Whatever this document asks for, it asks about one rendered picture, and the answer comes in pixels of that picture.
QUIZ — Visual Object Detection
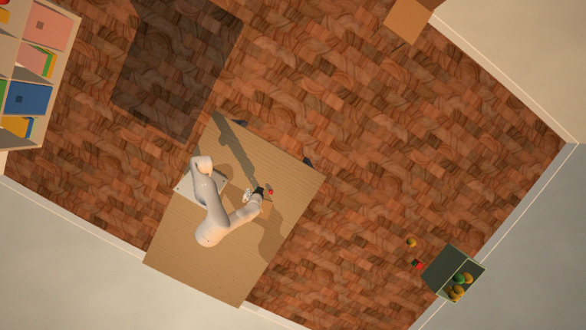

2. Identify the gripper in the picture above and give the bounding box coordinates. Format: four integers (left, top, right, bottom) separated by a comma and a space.
242, 185, 264, 204

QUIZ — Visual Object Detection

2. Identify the orange flat mat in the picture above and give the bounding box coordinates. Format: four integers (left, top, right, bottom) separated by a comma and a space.
257, 199, 273, 219

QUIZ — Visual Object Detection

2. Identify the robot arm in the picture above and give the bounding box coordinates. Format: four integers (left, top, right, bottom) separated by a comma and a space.
189, 155, 261, 247

